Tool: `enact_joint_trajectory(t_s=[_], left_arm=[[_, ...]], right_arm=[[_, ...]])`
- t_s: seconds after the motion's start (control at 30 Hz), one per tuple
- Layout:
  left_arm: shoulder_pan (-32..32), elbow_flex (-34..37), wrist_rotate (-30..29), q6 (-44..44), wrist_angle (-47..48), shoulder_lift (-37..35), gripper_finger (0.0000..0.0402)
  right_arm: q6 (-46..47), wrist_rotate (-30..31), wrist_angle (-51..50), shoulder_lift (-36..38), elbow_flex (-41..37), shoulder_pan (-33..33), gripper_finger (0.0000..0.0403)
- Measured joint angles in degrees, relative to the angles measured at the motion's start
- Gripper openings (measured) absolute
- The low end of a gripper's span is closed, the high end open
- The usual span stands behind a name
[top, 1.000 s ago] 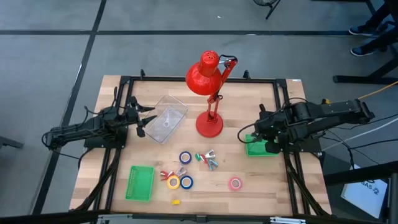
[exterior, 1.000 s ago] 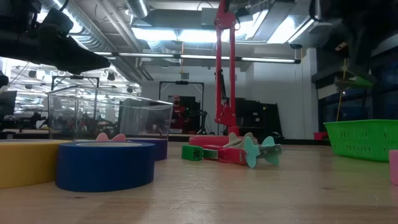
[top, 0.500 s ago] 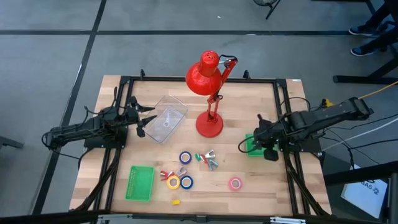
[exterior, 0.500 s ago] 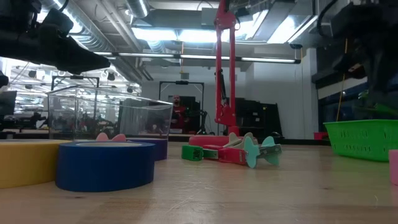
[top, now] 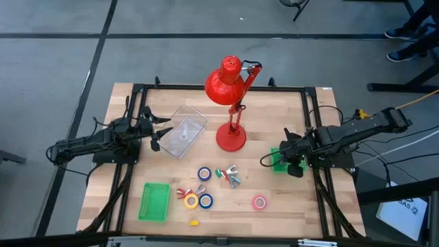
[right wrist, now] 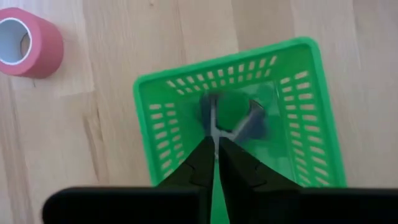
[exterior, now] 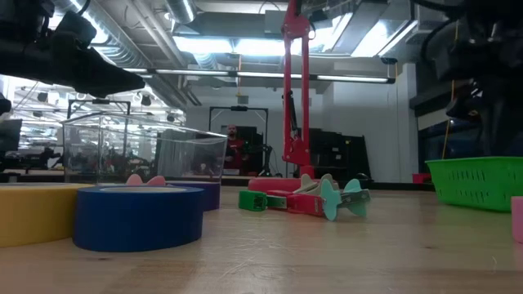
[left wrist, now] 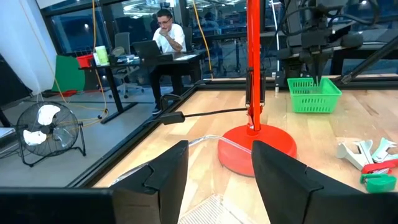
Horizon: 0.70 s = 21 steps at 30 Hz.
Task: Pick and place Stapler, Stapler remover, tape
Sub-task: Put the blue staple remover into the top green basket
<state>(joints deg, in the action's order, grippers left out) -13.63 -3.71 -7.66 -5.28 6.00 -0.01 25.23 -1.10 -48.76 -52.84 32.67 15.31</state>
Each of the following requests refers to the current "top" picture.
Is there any yellow cable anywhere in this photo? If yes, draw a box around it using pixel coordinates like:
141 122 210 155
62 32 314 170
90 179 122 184
396 89 439 110

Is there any black metal table frame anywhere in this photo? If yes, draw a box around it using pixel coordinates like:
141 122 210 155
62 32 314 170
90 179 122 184
77 75 366 241

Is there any black crossbar with silver brackets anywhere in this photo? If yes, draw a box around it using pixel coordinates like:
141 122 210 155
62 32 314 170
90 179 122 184
0 231 439 247

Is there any red desk lamp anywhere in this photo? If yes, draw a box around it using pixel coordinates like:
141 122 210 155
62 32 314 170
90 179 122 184
204 55 263 153

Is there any grey furniture foot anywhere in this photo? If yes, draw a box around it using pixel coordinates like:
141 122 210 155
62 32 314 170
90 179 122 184
0 150 27 165

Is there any person's shoe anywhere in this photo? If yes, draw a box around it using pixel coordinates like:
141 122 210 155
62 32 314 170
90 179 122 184
384 27 412 40
386 50 414 63

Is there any black metal beam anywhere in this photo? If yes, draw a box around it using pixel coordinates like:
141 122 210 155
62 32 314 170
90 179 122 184
356 177 439 247

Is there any pink tape roll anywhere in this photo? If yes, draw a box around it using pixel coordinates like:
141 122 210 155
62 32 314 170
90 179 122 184
252 195 268 211

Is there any white printed box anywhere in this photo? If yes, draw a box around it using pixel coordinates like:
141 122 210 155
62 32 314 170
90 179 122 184
375 183 429 241

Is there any green plastic basket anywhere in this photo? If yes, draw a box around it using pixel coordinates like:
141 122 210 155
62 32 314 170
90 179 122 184
270 147 307 174
138 183 171 223

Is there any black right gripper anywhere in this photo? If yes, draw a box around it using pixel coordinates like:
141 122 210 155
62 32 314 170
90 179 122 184
278 127 311 178

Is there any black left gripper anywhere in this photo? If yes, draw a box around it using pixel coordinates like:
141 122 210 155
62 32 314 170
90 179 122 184
137 106 174 139

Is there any yellow tape roll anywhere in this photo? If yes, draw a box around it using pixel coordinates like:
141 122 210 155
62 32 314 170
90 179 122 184
183 193 200 210

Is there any clear plastic container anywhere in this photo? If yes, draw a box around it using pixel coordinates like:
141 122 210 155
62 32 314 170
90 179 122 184
156 104 209 159

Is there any blue tape roll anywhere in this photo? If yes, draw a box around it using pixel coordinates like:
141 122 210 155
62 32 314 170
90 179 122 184
198 193 214 209
197 166 213 182

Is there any white cable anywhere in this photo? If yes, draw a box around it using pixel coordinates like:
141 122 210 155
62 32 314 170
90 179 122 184
355 130 439 167

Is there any person's leg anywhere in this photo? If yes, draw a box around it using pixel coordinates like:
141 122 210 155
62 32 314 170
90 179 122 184
407 30 439 58
404 0 439 32

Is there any black cable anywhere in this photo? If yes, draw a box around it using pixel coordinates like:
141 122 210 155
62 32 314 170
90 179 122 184
355 149 439 188

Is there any black desk leg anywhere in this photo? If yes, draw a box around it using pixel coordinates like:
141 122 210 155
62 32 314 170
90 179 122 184
366 63 439 94

